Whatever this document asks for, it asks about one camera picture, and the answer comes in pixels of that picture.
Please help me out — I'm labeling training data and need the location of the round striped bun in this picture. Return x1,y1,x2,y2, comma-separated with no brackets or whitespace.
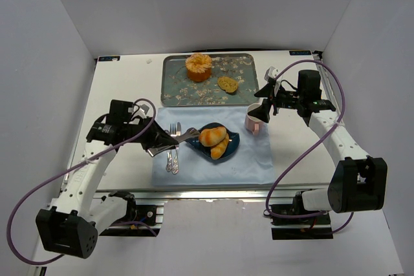
199,127,227,147

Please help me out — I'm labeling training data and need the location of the striped croissant bread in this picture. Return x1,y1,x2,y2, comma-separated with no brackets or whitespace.
210,136,229,160

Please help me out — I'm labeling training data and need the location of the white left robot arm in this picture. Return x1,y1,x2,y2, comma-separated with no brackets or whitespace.
36,100,178,259

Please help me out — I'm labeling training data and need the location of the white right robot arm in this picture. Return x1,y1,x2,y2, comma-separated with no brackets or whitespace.
248,67,387,215

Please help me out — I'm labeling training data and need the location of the brown bread slice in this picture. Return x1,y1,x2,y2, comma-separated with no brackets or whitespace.
217,76,238,94

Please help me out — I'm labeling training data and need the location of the silver fork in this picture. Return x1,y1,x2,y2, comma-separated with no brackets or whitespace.
170,123,176,159

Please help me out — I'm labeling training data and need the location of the pink mug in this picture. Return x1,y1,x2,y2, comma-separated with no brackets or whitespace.
245,103,266,136

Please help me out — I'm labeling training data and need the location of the silver spoon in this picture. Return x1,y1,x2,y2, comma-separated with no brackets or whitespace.
166,149,173,172

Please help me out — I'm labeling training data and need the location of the silver table knife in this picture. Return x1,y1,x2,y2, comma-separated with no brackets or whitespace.
172,122,181,175

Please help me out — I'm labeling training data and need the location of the dark blue leaf plate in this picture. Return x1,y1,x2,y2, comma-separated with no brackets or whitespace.
186,122,240,162

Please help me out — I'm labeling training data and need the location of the floral metal tray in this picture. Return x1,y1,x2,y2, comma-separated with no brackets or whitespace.
160,52,259,107

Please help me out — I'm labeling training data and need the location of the light blue placemat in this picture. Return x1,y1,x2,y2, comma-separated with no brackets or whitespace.
151,106,276,187

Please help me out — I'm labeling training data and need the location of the orange bundt cake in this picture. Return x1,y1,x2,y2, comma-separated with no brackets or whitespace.
185,53,212,82

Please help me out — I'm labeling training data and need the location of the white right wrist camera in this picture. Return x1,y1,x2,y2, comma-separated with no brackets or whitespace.
265,66,281,96

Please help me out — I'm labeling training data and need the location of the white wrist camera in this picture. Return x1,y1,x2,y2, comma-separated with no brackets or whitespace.
128,103,153,125
265,66,281,96

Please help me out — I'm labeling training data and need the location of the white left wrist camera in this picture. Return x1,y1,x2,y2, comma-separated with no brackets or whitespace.
128,103,153,125

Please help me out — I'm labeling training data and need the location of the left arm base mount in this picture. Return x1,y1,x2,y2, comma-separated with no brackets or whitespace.
96,191,161,237

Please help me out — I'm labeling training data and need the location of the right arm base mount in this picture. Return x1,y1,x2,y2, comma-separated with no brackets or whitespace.
263,191,333,240

